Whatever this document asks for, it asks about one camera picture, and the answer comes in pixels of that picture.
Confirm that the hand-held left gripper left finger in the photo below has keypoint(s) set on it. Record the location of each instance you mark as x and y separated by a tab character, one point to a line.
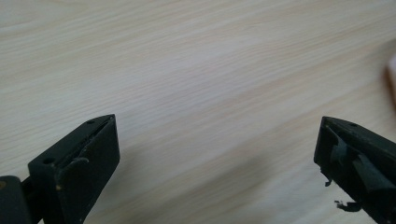
84	168

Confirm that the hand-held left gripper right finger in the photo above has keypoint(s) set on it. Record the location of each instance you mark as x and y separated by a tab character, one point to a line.
361	161

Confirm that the pink sock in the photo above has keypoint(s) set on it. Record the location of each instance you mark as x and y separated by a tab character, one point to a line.
392	74

